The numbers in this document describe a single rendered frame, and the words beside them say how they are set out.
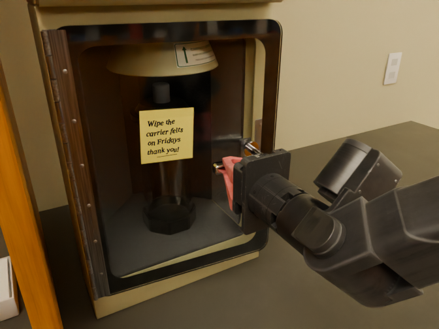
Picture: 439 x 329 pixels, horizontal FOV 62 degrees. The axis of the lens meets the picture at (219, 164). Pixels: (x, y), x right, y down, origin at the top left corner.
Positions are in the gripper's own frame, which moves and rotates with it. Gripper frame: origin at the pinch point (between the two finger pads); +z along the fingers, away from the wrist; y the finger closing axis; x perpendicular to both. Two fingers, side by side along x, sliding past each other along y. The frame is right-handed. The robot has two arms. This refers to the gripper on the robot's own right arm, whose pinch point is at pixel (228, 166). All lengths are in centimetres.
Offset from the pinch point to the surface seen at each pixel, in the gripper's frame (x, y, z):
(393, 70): -101, -5, 49
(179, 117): 5.2, 6.7, 4.7
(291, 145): -55, -26, 50
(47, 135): 20, -8, 50
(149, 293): 11.4, -24.7, 7.1
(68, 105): 19.1, 10.2, 5.8
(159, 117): 8.1, 7.2, 4.9
